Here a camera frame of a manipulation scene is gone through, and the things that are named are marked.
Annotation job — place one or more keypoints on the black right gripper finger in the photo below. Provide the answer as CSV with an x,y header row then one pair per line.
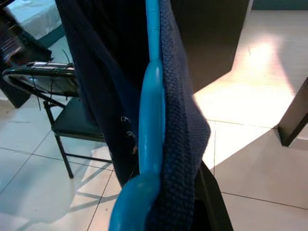
x,y
211,204

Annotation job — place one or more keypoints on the navy blue printed shirt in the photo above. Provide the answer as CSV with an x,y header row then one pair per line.
x,y
179,125

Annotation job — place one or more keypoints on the blue plastic clothes hanger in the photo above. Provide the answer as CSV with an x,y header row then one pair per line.
x,y
154,96

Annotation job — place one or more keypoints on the black pillar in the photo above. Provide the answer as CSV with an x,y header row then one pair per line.
x,y
293,115

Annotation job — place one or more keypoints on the black folding chair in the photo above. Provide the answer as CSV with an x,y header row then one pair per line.
x,y
72,120

